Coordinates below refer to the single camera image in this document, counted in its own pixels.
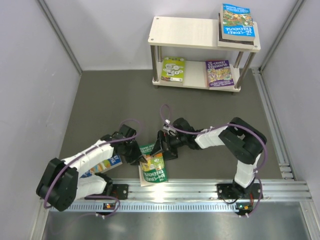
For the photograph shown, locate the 104-storey treehouse green book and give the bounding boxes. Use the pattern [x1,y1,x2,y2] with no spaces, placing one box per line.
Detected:
[138,144,168,187]

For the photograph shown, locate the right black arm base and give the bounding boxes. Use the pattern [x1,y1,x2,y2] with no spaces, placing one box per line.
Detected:
[216,183,240,201]

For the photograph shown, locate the aluminium mounting rail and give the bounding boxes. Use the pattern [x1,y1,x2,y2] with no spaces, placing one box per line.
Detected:
[41,178,313,213]

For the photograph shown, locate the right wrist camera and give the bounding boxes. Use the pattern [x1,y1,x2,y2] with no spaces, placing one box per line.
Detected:
[163,119,176,136]

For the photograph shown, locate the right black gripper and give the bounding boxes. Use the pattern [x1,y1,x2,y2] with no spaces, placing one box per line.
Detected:
[151,130,188,162]

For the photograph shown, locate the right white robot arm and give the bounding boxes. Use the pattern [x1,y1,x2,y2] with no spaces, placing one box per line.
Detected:
[150,117,267,199]

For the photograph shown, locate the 52-storey treehouse purple book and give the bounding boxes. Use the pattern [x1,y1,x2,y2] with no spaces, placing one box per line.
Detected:
[205,60,235,88]

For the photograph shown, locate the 91-storey treehouse blue book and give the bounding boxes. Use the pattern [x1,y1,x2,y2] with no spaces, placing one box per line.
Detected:
[81,154,123,178]

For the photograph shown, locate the tale of two cities book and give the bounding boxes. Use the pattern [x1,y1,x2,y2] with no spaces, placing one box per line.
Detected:
[217,14,261,51]

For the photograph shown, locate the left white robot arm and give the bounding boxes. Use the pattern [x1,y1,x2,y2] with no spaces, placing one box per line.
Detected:
[36,122,147,212]

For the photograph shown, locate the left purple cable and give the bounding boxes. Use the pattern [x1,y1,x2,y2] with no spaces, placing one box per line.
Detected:
[43,118,145,218]

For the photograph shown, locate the white two-tier wooden shelf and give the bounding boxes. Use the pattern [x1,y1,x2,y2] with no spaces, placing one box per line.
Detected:
[148,16,261,93]

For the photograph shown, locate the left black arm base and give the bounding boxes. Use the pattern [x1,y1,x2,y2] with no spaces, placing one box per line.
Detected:
[84,184,129,200]

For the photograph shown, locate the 65-storey treehouse lime book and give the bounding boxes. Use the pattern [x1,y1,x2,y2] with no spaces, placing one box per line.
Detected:
[160,56,186,83]

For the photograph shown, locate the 26-storey treehouse blue book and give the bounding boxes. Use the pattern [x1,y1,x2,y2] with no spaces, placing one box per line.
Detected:
[219,3,256,42]

